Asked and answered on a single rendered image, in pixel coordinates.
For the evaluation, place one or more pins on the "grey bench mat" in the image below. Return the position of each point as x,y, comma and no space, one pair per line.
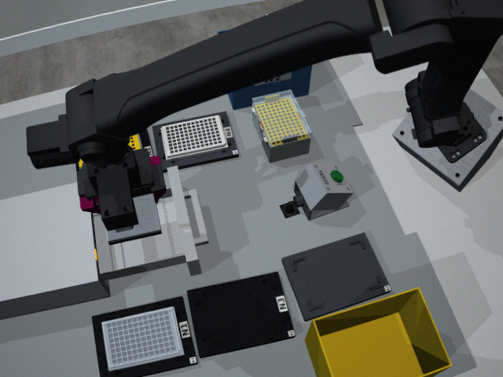
248,236

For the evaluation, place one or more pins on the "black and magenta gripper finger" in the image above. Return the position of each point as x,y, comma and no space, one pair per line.
90,206
156,160

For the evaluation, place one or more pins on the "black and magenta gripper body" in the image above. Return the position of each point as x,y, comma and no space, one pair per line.
147,174

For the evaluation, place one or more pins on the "dark blue open-top bin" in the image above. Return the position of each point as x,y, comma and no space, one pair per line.
298,81

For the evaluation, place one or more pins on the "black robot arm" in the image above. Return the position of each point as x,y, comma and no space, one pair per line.
102,115

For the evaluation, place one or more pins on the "white multiwell plate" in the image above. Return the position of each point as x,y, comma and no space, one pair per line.
175,135

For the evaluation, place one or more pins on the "yellow open-top bin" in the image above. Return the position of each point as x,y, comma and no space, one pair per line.
390,337

